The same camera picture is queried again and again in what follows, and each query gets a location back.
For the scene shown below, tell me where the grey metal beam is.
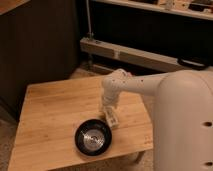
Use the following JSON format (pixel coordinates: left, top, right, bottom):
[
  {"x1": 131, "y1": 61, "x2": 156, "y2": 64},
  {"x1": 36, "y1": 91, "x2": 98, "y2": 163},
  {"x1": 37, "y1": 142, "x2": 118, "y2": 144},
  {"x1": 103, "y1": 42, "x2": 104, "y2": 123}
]
[{"x1": 80, "y1": 37, "x2": 186, "y2": 72}]

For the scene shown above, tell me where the wooden shelf with items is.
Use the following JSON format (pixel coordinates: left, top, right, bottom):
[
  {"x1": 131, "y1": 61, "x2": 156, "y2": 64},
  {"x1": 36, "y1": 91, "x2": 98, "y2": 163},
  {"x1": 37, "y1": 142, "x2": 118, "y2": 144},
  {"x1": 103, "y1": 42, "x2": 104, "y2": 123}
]
[{"x1": 93, "y1": 0, "x2": 213, "y2": 21}]

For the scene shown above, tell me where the black ceramic bowl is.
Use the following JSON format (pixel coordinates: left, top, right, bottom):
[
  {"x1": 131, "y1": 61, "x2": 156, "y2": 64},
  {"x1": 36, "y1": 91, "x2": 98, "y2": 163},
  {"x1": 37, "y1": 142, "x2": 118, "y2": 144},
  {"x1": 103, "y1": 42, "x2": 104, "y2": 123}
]
[{"x1": 75, "y1": 119, "x2": 112, "y2": 156}]

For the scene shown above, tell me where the wooden table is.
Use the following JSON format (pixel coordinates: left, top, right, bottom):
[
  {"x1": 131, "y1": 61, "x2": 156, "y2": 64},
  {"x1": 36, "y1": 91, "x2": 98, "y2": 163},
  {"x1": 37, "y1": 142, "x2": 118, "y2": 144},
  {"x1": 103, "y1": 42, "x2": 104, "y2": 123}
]
[{"x1": 8, "y1": 76, "x2": 153, "y2": 171}]

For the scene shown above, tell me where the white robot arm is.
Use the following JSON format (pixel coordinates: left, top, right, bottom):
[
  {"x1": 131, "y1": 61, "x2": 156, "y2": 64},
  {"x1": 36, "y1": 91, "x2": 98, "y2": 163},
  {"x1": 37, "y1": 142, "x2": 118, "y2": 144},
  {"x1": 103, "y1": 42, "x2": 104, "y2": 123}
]
[{"x1": 102, "y1": 69, "x2": 213, "y2": 171}]

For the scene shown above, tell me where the black handle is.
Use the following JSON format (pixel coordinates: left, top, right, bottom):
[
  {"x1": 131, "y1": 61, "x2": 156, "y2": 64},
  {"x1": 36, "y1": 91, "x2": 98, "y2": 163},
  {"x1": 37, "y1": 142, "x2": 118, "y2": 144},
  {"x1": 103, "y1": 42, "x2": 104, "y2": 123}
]
[{"x1": 177, "y1": 58, "x2": 210, "y2": 70}]

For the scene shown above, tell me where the metal vertical pole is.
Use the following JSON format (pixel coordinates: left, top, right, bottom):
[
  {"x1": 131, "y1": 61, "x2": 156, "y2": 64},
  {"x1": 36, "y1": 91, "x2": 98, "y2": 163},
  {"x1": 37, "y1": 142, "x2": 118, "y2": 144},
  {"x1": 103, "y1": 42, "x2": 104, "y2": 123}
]
[{"x1": 86, "y1": 0, "x2": 93, "y2": 40}]

